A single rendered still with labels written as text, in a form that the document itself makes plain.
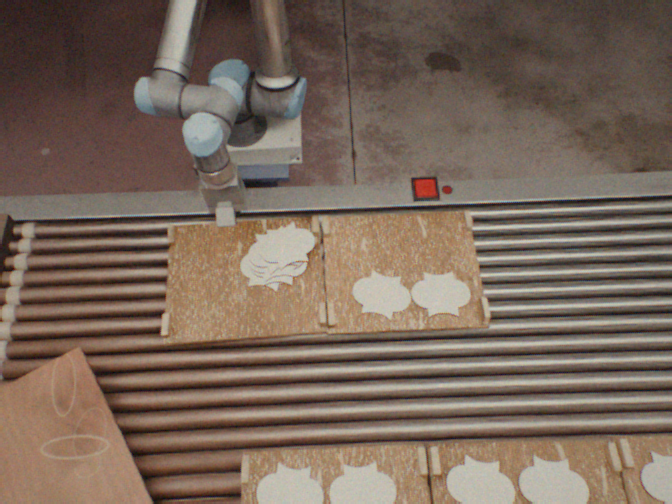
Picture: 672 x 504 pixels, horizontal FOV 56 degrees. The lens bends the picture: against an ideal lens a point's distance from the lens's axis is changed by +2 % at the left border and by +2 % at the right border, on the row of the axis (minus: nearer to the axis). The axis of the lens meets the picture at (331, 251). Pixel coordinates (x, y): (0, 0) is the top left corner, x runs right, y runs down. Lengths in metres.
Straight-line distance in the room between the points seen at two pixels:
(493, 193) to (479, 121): 1.45
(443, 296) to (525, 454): 0.42
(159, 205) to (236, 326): 0.46
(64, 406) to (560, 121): 2.66
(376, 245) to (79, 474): 0.89
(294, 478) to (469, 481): 0.38
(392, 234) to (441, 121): 1.61
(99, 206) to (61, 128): 1.57
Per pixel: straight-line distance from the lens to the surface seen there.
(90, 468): 1.47
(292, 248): 1.65
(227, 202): 1.44
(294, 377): 1.57
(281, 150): 1.90
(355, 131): 3.18
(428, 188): 1.83
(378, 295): 1.62
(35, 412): 1.55
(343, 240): 1.71
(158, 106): 1.41
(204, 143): 1.27
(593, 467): 1.60
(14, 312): 1.81
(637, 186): 2.03
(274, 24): 1.61
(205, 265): 1.70
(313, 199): 1.81
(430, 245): 1.72
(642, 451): 1.65
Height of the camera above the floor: 2.39
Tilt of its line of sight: 60 degrees down
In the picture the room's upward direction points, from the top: straight up
